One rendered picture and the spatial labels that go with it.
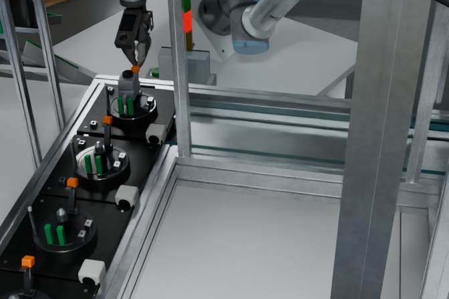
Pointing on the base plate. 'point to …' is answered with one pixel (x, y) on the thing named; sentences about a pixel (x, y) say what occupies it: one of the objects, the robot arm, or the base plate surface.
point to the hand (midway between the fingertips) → (136, 65)
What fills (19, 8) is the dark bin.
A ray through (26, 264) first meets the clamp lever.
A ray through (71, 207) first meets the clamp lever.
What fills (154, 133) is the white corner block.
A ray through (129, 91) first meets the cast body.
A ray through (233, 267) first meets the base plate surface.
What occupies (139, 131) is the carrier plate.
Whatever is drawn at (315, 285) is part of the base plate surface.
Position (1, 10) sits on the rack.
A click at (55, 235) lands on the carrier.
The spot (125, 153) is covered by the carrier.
